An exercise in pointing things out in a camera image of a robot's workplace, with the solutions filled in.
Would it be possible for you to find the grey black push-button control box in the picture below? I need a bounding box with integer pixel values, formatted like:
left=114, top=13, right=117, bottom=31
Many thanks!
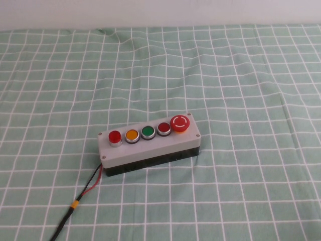
left=97, top=112, right=202, bottom=178

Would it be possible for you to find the dark red round push button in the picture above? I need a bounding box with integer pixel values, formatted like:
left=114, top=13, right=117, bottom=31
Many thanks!
left=157, top=122, right=172, bottom=138

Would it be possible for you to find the green round push button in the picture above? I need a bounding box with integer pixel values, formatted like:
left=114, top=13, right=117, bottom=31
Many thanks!
left=140, top=126, right=156, bottom=141

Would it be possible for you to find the red mushroom emergency stop button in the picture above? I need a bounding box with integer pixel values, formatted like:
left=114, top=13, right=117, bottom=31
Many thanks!
left=170, top=114, right=189, bottom=135

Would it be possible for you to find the yellow round push button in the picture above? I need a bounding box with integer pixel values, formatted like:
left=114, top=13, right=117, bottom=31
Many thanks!
left=125, top=129, right=140, bottom=145

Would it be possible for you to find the red indicator lamp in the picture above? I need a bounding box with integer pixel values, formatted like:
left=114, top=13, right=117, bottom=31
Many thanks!
left=108, top=130, right=123, bottom=148

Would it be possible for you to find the green white checked tablecloth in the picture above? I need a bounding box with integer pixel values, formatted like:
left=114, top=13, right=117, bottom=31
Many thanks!
left=0, top=24, right=321, bottom=241

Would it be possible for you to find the thin red wire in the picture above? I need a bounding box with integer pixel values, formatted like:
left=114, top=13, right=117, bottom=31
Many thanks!
left=80, top=166, right=103, bottom=197

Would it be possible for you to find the thin black wire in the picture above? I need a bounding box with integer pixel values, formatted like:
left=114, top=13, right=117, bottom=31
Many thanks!
left=77, top=163, right=101, bottom=201

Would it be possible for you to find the black sheathed cable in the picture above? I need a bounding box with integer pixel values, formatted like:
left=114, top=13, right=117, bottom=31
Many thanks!
left=49, top=207, right=74, bottom=241

